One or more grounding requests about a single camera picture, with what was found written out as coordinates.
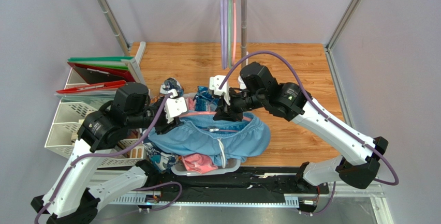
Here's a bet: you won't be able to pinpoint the pink hanger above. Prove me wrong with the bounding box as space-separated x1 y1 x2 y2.
179 111 243 132
231 0 237 66

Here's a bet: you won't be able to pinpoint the light blue shorts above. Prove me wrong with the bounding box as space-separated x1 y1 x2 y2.
143 112 271 167

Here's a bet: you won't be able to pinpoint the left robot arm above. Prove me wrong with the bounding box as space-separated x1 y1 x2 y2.
31 82 188 223

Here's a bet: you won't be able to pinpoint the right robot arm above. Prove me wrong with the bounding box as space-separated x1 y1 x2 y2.
209 62 388 189

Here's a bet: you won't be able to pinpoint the dark blue patterned shorts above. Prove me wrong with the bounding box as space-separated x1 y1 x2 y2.
193 86 218 112

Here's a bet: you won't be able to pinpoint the colorful patterned shorts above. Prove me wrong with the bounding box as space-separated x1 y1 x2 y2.
143 78 184 173

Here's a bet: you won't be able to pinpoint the purple hanger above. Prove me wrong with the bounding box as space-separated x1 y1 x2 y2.
219 0 226 69
224 0 228 68

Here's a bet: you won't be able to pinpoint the books in organizer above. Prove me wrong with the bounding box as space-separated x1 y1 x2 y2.
70 127 145 159

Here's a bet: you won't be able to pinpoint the white laundry basket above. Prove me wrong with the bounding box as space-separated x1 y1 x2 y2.
161 94 244 175

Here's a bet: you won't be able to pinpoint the pink garment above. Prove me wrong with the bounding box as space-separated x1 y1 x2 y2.
181 153 218 174

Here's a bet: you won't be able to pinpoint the green folder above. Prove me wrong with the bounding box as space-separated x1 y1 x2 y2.
67 56 139 70

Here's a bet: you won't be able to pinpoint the red folder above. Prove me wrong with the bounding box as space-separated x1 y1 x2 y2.
56 62 136 95

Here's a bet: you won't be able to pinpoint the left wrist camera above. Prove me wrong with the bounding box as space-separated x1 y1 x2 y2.
164 89 188 124

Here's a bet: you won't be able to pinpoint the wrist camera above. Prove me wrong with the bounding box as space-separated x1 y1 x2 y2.
164 89 188 124
208 75 231 106

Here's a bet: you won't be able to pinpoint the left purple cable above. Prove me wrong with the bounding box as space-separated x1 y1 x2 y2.
34 93 173 224

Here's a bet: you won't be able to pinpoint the purple cable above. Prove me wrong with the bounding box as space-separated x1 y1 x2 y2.
34 93 173 224
218 50 400 186

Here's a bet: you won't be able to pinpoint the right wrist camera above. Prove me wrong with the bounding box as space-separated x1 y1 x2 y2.
208 75 231 106

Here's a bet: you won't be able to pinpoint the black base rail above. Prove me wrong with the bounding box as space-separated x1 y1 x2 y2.
110 167 335 213

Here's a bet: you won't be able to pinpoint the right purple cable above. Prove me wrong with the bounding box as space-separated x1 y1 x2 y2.
218 50 400 186

